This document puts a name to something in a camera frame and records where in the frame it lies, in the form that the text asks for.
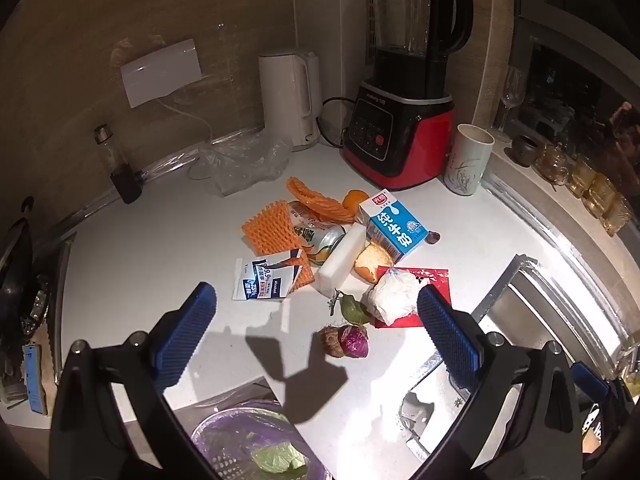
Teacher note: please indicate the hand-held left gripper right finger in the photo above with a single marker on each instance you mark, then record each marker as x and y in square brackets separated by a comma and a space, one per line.
[450, 335]

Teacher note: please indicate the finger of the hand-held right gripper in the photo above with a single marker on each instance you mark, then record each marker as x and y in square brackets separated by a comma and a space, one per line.
[590, 380]

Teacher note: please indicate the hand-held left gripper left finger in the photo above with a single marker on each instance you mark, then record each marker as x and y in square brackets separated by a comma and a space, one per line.
[185, 340]

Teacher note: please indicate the red snack packet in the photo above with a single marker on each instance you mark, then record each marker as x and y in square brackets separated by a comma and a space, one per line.
[435, 277]

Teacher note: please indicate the white tissue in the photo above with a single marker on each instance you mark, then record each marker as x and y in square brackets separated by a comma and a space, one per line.
[395, 295]

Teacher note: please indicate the purple onion piece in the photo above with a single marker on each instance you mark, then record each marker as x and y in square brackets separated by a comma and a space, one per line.
[355, 342]

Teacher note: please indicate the small brown chestnut shell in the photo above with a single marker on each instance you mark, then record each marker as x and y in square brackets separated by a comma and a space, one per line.
[433, 238]

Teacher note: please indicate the wilted green leaf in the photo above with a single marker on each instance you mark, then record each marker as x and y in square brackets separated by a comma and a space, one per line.
[352, 307]

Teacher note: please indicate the white and blue wipe packet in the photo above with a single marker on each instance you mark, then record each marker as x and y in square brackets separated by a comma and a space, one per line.
[270, 280]

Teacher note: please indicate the orange peel piece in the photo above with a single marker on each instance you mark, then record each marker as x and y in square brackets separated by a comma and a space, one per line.
[372, 260]

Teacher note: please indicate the trash bin with purple bag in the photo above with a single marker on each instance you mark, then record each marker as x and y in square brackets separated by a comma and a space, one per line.
[235, 440]

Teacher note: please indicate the blue and white milk carton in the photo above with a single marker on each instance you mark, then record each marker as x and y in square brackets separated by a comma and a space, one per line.
[395, 230]

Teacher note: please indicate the brown taro piece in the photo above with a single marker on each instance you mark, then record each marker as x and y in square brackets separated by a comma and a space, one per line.
[331, 342]

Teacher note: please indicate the white foam block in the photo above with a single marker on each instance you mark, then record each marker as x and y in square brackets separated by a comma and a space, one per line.
[340, 260]

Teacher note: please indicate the drink can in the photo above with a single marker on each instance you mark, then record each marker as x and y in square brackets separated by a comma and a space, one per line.
[325, 240]

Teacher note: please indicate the tangerine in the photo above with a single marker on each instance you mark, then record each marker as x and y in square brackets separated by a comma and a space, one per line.
[355, 200]

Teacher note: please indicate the curled orange foam fruit net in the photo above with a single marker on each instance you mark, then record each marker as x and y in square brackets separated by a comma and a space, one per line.
[320, 202]

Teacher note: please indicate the stainless steel sink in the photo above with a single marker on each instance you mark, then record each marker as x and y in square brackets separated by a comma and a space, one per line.
[525, 305]

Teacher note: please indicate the green vegetable leaf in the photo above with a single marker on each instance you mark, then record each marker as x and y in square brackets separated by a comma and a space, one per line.
[277, 460]

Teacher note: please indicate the glass bottle with dark liquid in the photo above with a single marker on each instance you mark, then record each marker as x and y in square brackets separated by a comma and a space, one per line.
[125, 185]

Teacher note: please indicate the amber glass cup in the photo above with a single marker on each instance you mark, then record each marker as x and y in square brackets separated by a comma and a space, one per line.
[619, 215]
[602, 195]
[582, 175]

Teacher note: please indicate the white cup with plant print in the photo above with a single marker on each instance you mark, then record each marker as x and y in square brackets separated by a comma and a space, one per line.
[467, 165]

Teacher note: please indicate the clear plastic bag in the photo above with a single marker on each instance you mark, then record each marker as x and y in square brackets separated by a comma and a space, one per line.
[240, 160]

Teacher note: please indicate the red and black blender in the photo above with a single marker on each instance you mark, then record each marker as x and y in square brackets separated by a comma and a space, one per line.
[395, 130]

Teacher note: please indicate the wine glass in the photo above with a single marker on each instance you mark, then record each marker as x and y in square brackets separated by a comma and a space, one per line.
[511, 90]

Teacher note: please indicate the white electric kettle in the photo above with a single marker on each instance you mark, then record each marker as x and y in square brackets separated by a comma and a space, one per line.
[287, 95]

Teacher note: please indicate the window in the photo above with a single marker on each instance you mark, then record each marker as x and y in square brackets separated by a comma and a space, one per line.
[575, 85]

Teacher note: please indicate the white wall outlet box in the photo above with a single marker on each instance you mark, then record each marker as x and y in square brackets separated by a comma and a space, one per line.
[160, 72]

